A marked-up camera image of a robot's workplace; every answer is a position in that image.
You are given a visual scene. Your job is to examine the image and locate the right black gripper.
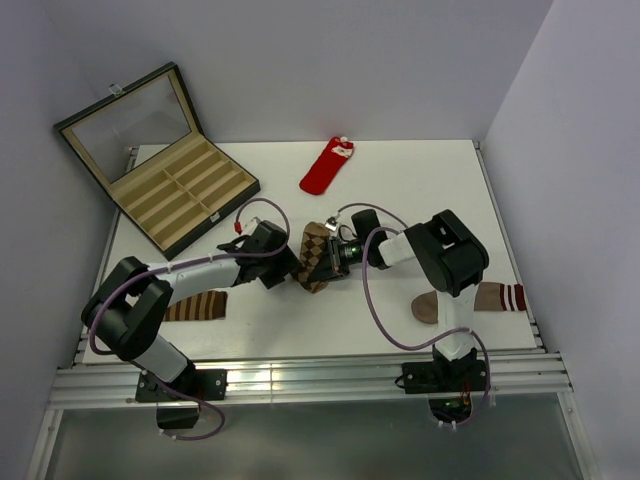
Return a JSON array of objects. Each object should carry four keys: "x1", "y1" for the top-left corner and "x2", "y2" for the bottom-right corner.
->
[{"x1": 309, "y1": 236, "x2": 369, "y2": 284}]

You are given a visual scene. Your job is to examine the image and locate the tan argyle sock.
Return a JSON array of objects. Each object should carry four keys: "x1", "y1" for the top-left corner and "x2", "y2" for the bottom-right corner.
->
[{"x1": 292, "y1": 222, "x2": 330, "y2": 294}]

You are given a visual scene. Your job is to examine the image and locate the red christmas sock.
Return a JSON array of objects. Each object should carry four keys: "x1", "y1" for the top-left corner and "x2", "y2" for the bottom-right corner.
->
[{"x1": 299, "y1": 136, "x2": 354, "y2": 196}]

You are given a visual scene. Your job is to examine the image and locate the black compartment display box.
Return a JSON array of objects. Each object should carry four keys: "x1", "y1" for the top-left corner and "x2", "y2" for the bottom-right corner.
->
[{"x1": 54, "y1": 62, "x2": 261, "y2": 260}]

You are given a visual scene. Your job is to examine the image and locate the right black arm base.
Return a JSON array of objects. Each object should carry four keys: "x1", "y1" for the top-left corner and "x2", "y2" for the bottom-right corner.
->
[{"x1": 394, "y1": 347, "x2": 490, "y2": 427}]

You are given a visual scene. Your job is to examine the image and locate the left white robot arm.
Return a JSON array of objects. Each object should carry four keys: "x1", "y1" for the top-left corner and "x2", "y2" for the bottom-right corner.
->
[{"x1": 81, "y1": 220, "x2": 299, "y2": 399}]

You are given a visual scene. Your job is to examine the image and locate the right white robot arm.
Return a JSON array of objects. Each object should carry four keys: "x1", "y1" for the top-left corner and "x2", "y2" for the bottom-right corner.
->
[{"x1": 309, "y1": 204, "x2": 489, "y2": 390}]

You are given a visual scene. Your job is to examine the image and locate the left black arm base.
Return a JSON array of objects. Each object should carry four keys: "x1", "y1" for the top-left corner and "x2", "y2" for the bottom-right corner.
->
[{"x1": 134, "y1": 369, "x2": 227, "y2": 433}]

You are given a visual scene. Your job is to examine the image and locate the brown striped sock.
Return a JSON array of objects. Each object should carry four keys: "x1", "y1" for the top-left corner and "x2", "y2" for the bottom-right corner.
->
[{"x1": 163, "y1": 290, "x2": 228, "y2": 322}]

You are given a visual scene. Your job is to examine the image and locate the tan sock maroon stripes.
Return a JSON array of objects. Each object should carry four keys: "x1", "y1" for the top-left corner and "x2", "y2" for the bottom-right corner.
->
[{"x1": 411, "y1": 282, "x2": 527, "y2": 325}]

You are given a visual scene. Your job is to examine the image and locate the aluminium frame rail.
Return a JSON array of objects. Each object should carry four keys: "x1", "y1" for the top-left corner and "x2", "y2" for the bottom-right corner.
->
[{"x1": 45, "y1": 351, "x2": 573, "y2": 410}]

